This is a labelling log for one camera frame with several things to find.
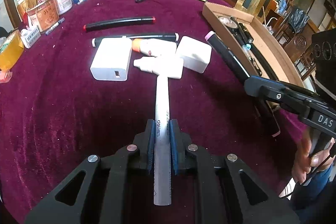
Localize small white barcode box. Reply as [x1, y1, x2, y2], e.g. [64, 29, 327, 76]
[21, 26, 41, 49]

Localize black marker white caps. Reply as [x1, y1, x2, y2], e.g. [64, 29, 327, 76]
[92, 32, 179, 48]

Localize black marker red caps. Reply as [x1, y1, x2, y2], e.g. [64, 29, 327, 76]
[83, 16, 156, 32]

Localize white deli marker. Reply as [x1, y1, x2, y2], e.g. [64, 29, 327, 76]
[154, 75, 171, 206]

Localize yellow packing tape roll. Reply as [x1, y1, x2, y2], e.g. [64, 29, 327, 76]
[0, 30, 25, 71]

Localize orange cap glue bottle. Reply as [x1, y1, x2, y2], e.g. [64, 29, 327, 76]
[131, 39, 177, 57]

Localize orange tea tin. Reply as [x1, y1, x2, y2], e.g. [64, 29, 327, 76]
[27, 0, 59, 33]

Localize black electrical tape roll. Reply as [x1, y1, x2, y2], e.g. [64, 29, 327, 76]
[218, 16, 238, 29]

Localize white power adapter small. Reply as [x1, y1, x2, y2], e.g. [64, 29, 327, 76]
[176, 36, 212, 73]

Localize white power adapter large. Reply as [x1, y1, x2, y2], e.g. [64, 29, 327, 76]
[90, 36, 132, 81]

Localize clear plastic small case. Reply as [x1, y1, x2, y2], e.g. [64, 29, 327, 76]
[0, 71, 13, 84]

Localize cardboard box tray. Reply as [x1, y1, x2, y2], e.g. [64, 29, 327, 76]
[202, 2, 304, 88]

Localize person's right hand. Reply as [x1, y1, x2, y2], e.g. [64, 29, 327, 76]
[291, 130, 335, 184]

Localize blue whiteboard marker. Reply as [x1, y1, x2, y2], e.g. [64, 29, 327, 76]
[45, 18, 65, 36]

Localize black marker green caps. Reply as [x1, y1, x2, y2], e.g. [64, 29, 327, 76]
[250, 44, 279, 81]

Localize white small bottle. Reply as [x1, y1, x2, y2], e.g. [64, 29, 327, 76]
[133, 56, 184, 79]

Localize black marker pink caps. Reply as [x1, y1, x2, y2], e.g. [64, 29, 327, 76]
[205, 31, 280, 137]

